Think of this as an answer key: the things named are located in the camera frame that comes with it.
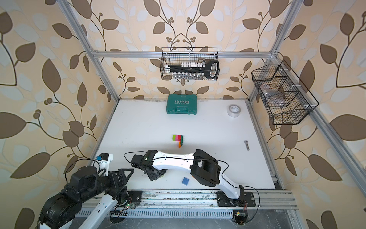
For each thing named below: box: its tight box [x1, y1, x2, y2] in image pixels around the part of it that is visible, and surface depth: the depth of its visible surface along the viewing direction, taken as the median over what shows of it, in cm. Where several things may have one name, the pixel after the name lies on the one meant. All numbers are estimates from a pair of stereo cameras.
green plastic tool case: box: [165, 93, 198, 115], surface depth 114 cm
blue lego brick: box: [181, 176, 190, 187], surface depth 81 cm
